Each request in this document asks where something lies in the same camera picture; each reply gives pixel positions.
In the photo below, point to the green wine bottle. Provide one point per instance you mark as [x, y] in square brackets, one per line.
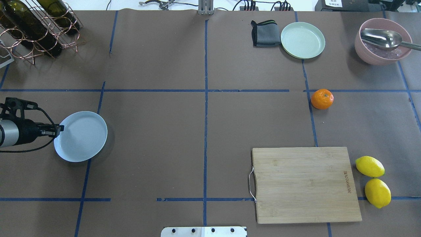
[10, 27]
[61, 15]
[31, 27]

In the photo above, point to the middle green wine bottle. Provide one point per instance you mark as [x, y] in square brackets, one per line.
[31, 27]

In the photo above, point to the yellow lemon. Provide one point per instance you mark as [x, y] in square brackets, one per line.
[370, 166]
[377, 193]

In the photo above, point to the pink bowl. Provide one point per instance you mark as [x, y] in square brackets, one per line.
[374, 48]

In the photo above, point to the white central pillar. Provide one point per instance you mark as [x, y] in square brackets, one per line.
[205, 231]

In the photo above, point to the wooden cutting board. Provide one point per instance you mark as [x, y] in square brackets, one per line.
[296, 185]

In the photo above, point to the green plate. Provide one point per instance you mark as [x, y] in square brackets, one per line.
[302, 40]

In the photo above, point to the light blue plate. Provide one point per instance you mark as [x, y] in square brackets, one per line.
[84, 136]

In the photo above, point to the copper wire bottle rack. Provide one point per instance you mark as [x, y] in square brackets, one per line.
[25, 49]

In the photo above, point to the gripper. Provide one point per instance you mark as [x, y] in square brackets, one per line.
[28, 132]

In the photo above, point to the rear green wine bottle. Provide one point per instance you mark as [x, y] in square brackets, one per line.
[61, 15]

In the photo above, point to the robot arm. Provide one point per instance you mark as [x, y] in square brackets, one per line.
[18, 132]

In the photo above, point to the aluminium frame post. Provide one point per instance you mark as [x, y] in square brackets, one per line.
[205, 7]

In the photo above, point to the upper yellow lemon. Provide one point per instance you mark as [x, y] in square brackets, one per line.
[370, 166]

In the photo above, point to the dark folded cloth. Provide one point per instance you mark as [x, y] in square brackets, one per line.
[265, 34]

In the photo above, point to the orange fruit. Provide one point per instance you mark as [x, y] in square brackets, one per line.
[322, 99]

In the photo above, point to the lower yellow lemon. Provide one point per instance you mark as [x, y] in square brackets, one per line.
[377, 193]

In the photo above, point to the metal scoop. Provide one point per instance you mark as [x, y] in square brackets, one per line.
[386, 39]

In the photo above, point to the front green wine bottle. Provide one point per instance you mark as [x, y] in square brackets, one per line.
[10, 27]

